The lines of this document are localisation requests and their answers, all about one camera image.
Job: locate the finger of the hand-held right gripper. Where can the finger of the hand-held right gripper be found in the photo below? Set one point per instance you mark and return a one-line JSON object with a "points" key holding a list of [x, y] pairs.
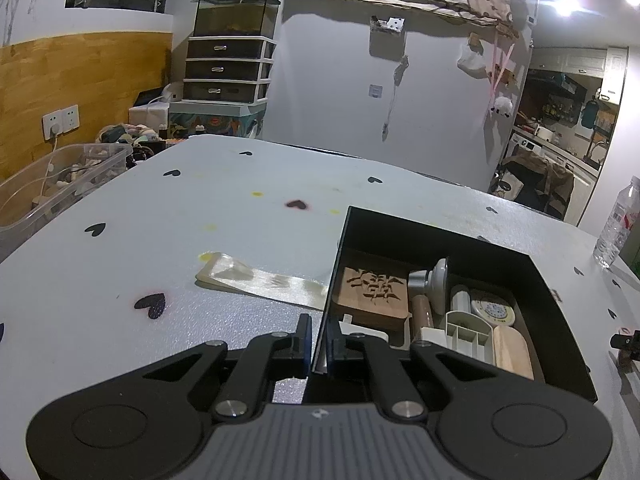
{"points": [[627, 342]]}

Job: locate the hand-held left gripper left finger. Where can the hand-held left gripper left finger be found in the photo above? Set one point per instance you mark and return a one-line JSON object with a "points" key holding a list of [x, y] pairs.
{"points": [[303, 352]]}

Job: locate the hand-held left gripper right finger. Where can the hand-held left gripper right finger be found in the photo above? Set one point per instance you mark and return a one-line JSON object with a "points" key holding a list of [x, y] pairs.
{"points": [[331, 356]]}

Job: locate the white plastic piece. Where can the white plastic piece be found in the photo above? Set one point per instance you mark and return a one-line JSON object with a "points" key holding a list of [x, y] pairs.
{"points": [[367, 332]]}

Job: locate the carved wooden coaster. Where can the carved wooden coaster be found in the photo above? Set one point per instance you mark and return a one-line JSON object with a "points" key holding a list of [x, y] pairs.
{"points": [[372, 296]]}

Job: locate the black rectangular storage box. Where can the black rectangular storage box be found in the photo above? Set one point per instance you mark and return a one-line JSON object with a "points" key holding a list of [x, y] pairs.
{"points": [[545, 310]]}

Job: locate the brown cylinder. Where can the brown cylinder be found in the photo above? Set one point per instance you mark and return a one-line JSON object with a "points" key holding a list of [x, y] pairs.
{"points": [[422, 312]]}

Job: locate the light wooden block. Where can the light wooden block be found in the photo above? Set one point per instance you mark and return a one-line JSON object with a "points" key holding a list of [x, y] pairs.
{"points": [[513, 355]]}

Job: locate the round metal lid with knob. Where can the round metal lid with knob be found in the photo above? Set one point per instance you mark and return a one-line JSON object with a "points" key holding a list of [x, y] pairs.
{"points": [[434, 280]]}

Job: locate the white plastic divided tray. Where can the white plastic divided tray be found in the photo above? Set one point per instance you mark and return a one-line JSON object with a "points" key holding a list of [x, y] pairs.
{"points": [[466, 335]]}

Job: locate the round white dial timer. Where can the round white dial timer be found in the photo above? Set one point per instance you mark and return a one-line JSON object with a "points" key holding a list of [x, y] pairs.
{"points": [[494, 311]]}

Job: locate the white plastic cylinder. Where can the white plastic cylinder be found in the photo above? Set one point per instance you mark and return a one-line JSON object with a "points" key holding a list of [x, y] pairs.
{"points": [[460, 297]]}

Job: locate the clear plastic wrapper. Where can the clear plastic wrapper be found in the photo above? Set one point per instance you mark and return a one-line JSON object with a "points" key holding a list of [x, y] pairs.
{"points": [[260, 280]]}

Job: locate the clear plastic water bottle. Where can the clear plastic water bottle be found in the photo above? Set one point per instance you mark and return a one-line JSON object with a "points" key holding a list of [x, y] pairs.
{"points": [[617, 225]]}

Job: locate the brown clothing pile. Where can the brown clothing pile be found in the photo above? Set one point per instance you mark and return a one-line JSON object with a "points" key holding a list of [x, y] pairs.
{"points": [[542, 180]]}

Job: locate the colourful printed box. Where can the colourful printed box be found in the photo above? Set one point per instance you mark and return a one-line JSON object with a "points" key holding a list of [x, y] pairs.
{"points": [[215, 122]]}

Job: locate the white plush toy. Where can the white plush toy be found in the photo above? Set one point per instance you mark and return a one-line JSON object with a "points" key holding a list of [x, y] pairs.
{"points": [[501, 105]]}

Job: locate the pile of small clutter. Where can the pile of small clutter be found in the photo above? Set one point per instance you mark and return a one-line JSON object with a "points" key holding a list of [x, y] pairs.
{"points": [[130, 137]]}

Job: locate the white cardboard box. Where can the white cardboard box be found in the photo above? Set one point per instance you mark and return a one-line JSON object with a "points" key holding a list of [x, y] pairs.
{"points": [[150, 112]]}

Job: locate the dark plastic drawer cabinet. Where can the dark plastic drawer cabinet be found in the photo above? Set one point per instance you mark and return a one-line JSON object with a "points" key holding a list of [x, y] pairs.
{"points": [[227, 71]]}

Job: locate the clear plastic storage bin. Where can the clear plastic storage bin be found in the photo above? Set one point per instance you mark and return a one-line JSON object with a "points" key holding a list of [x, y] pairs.
{"points": [[55, 185]]}

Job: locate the white hanging cloth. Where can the white hanging cloth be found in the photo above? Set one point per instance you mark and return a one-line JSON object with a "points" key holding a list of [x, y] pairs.
{"points": [[472, 60]]}

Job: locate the grey wall switch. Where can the grey wall switch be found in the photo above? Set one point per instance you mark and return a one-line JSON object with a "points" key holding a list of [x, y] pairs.
{"points": [[375, 90]]}

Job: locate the white wall socket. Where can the white wall socket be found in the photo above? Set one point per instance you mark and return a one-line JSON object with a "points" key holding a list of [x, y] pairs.
{"points": [[61, 122]]}

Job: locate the glass tank with black frame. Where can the glass tank with black frame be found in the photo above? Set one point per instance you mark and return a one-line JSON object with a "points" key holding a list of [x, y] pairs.
{"points": [[235, 15]]}

